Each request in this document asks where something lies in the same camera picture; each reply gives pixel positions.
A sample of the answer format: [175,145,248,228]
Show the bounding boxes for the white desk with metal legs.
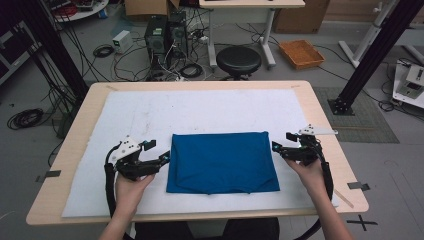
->
[198,0,307,70]

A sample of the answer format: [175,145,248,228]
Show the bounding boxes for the round white table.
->
[42,0,110,24]

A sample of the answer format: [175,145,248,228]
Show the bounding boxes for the blue t-shirt with white print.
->
[165,130,281,196]

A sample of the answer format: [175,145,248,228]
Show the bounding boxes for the white metal stand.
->
[338,0,402,69]

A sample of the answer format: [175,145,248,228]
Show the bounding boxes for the large cardboard box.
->
[272,0,331,35]

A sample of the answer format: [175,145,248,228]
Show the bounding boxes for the grey floor mat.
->
[312,86,401,145]

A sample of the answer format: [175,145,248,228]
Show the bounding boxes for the dark equipment rack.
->
[0,19,43,86]

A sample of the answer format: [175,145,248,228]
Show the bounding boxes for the small white power box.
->
[111,29,134,55]

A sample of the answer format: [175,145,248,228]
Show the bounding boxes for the coiled black cable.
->
[6,107,45,131]
[92,43,116,59]
[179,62,205,80]

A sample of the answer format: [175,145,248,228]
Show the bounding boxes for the orange shallow basket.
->
[277,39,326,71]

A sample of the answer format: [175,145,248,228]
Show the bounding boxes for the white device on floor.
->
[392,62,424,110]

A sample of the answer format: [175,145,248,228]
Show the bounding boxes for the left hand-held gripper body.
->
[109,135,162,182]

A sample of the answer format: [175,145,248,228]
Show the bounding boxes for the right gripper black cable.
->
[292,139,335,240]

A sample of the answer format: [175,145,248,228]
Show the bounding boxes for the person's left hand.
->
[114,171,157,218]

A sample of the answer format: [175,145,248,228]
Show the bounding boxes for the grey tape strip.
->
[35,169,63,184]
[346,181,371,192]

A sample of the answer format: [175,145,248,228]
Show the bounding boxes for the person's right hand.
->
[284,156,330,198]

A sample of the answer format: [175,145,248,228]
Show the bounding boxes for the black computer tower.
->
[166,11,190,60]
[143,14,170,74]

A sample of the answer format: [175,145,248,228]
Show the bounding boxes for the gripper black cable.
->
[292,139,335,240]
[103,142,125,240]

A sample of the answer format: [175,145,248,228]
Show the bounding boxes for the white table mat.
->
[61,87,340,219]

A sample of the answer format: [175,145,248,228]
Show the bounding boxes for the light wooden table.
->
[25,79,370,227]

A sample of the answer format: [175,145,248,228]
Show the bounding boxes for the thin beige strip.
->
[333,188,355,210]

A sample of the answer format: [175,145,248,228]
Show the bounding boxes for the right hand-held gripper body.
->
[282,123,339,167]

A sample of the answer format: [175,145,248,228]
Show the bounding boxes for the person's dark trousers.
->
[134,217,281,240]

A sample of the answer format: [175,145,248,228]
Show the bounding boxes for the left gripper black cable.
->
[103,142,125,240]

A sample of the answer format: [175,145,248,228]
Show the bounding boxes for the black round stool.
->
[215,45,263,81]

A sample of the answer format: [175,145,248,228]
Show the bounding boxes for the black metal frame post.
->
[12,0,90,102]
[327,0,424,117]

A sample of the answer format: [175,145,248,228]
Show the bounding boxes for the black tape cross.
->
[346,214,379,232]

